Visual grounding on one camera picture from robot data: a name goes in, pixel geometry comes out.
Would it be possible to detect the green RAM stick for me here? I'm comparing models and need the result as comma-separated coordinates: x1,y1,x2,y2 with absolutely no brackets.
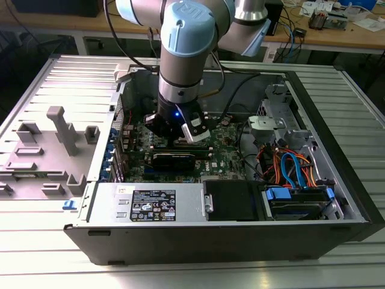
152,148,211,158

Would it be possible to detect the grey parts rack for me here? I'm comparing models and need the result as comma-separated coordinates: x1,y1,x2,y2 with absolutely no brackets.
0,105,102,201

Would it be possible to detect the thin grey wire loop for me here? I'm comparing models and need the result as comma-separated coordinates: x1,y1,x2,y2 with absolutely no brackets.
226,103,250,122

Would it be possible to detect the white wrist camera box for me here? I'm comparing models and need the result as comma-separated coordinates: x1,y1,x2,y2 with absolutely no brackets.
181,113,211,143

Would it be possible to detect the wooden desk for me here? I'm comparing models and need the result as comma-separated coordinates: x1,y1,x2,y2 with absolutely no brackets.
0,0,385,51

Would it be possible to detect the orange red wire bundle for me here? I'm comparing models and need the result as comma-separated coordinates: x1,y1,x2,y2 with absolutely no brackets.
260,144,317,188

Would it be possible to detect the black PC case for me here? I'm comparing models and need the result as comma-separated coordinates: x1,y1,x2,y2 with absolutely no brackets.
63,61,385,266

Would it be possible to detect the green motherboard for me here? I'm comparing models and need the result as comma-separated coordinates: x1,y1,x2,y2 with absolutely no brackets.
119,113,256,184

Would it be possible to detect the black monitor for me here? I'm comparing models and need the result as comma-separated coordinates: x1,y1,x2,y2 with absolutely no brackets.
11,0,100,18

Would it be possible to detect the hard disk in blue carrier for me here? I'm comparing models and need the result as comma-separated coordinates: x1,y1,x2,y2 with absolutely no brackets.
264,185,335,220

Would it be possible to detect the silver metal drive cage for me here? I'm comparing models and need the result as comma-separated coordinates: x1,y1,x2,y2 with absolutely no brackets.
247,83,315,151

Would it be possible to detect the black graphics card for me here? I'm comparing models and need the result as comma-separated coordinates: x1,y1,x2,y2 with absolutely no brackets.
150,152,196,174

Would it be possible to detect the long black cable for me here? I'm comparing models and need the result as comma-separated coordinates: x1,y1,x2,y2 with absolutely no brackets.
238,122,266,182

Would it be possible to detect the silver power supply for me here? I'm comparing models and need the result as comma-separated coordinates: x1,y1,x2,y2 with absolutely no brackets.
78,182,208,223

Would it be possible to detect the coil electronics device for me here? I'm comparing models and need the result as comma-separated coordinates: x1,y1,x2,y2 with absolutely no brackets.
309,7,350,31

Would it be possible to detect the white paper sheet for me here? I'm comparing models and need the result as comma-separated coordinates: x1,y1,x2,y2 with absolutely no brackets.
351,16,385,33

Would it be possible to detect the black tower box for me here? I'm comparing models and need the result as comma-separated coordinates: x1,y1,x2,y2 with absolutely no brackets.
266,0,284,36

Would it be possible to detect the blue wire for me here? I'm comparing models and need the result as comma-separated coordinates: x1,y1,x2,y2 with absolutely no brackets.
280,152,308,190

